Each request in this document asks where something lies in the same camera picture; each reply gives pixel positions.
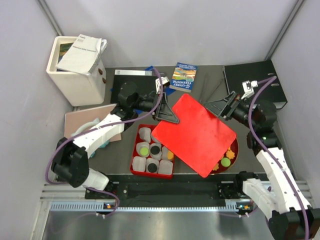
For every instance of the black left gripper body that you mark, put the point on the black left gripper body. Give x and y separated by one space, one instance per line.
152 102

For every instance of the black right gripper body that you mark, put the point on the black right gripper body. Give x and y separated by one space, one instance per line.
232 102

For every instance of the metal tongs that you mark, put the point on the metal tongs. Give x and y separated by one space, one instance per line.
204 87

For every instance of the red box lid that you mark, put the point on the red box lid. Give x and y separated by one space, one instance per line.
200 139

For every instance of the black sandwich cookie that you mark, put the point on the black sandwich cookie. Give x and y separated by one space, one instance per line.
155 149
152 168

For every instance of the orange flower cookie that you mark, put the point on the orange flower cookie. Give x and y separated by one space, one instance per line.
216 167
170 156

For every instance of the green macaron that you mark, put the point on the green macaron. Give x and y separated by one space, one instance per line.
144 151
225 162

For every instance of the red cookie box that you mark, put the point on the red cookie box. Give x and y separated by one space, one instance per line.
145 174

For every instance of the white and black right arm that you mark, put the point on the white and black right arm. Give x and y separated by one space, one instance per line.
289 215

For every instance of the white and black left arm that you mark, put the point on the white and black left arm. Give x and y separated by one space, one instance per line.
70 160

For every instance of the black flat notebook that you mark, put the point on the black flat notebook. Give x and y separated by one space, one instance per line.
145 81

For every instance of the white paper cup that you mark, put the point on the white paper cup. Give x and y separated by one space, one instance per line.
165 167
139 164
145 134
164 151
155 138
157 156
140 145
151 160

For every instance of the dark red round plate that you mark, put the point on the dark red round plate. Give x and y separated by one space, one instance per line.
235 148

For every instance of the blue paperback book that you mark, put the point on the blue paperback book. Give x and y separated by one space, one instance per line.
183 77

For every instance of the orange star cookie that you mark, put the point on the orange star cookie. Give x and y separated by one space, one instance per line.
230 154

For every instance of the light blue headphones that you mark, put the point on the light blue headphones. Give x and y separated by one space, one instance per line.
84 127

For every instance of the white storage box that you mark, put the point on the white storage box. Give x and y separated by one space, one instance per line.
79 90

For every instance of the white paper manual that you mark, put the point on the white paper manual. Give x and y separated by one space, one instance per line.
83 56

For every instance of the pink notebook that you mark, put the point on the pink notebook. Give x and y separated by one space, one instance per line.
76 119

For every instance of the black ring binder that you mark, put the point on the black ring binder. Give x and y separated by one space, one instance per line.
236 74

